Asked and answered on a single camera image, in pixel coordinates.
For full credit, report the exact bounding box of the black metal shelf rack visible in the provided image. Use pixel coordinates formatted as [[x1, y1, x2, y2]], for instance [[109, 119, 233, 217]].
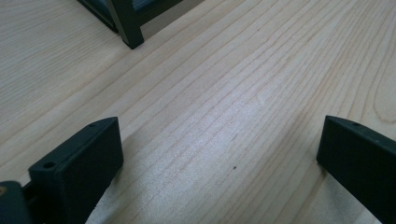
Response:
[[77, 0, 185, 50]]

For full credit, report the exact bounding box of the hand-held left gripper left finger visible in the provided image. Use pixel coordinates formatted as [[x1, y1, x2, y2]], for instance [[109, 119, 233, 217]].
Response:
[[28, 117, 124, 224]]

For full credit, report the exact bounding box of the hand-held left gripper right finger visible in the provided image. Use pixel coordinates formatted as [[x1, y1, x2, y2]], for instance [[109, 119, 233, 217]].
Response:
[[316, 115, 396, 224]]

